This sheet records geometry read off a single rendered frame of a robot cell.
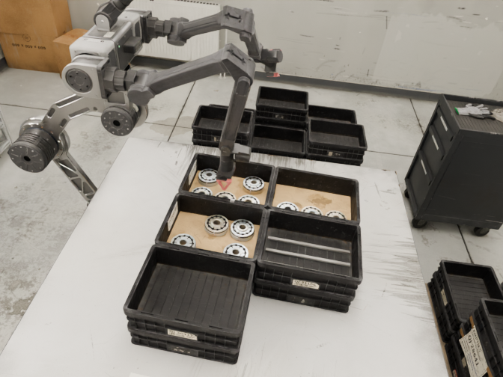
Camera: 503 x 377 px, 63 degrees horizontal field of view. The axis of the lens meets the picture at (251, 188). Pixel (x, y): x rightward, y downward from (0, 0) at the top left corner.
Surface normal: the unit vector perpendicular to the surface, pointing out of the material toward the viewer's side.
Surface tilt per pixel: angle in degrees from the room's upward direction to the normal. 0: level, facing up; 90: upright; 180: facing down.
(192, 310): 0
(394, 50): 90
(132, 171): 0
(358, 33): 90
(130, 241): 0
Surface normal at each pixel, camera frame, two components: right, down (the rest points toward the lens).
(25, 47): -0.08, 0.64
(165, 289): 0.08, -0.75
